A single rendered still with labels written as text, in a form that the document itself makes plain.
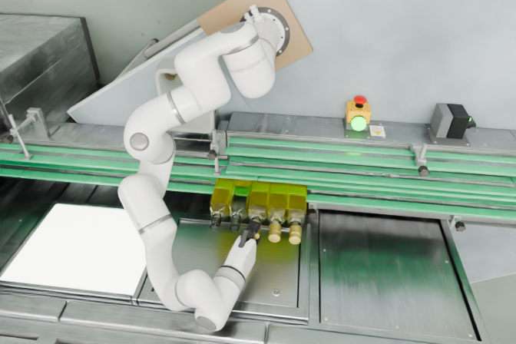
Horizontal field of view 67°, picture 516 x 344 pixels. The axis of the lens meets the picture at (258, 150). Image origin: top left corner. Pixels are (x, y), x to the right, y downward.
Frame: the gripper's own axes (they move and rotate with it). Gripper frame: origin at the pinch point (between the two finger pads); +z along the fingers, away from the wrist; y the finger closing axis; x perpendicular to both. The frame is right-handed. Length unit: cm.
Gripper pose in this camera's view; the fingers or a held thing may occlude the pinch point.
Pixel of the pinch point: (253, 233)
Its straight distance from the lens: 112.4
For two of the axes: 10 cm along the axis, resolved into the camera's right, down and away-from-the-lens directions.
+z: 3.7, -5.5, 7.5
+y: 0.2, -8.0, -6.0
